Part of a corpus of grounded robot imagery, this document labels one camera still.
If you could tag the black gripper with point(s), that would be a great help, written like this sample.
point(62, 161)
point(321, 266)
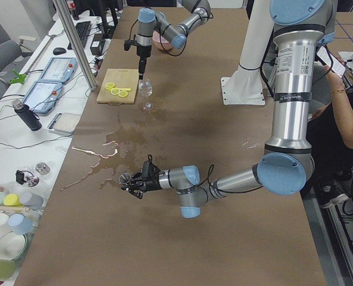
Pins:
point(142, 51)
point(151, 185)

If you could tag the steel jigger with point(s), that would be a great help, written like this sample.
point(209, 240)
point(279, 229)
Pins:
point(124, 179)

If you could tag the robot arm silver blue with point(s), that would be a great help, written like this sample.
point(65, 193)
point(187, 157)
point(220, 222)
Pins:
point(150, 20)
point(297, 28)

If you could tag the clear wine glass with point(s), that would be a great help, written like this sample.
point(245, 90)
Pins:
point(145, 90)

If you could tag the pink bowl of ice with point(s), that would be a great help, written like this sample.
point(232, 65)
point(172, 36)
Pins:
point(160, 42)

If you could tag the bamboo cutting board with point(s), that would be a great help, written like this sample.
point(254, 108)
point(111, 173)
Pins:
point(123, 78)

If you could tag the far lemon slice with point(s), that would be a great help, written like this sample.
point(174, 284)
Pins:
point(109, 86)

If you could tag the black keyboard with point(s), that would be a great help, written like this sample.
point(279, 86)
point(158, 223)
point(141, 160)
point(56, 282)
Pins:
point(83, 30)

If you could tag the upper teach pendant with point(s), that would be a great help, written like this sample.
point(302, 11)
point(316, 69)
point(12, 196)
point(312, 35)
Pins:
point(59, 69)

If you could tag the teach pendant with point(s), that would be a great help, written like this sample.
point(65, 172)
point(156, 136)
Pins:
point(59, 69)
point(43, 95)

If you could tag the black computer mouse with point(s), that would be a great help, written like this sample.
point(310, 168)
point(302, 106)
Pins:
point(59, 51)

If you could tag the grey cup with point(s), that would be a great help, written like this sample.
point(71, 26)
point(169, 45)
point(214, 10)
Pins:
point(31, 200)

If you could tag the lower teach pendant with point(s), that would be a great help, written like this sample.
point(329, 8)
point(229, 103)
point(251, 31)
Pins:
point(43, 95)

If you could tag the black water bottle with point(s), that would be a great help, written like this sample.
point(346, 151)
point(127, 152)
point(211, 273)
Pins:
point(26, 115)

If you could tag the light blue cup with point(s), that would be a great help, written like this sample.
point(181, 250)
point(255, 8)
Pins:
point(20, 224)

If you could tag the green clamp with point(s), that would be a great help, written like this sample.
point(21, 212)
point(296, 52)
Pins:
point(19, 78)

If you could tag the yellow cup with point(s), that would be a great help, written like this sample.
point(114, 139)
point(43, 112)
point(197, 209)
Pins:
point(12, 200)

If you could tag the smartphone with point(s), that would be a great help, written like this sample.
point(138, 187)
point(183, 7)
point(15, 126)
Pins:
point(327, 58)

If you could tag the person in black shirt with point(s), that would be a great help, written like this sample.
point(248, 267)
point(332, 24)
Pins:
point(330, 133)

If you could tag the lemon slice near handle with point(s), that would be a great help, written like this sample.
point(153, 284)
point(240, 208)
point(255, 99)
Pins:
point(123, 94)

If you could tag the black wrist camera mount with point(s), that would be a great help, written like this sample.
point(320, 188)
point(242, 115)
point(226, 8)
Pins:
point(129, 43)

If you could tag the aluminium frame post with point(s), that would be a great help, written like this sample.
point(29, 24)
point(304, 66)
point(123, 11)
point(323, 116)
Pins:
point(70, 30)

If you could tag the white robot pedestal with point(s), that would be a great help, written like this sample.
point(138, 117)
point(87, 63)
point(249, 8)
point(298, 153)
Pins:
point(244, 87)

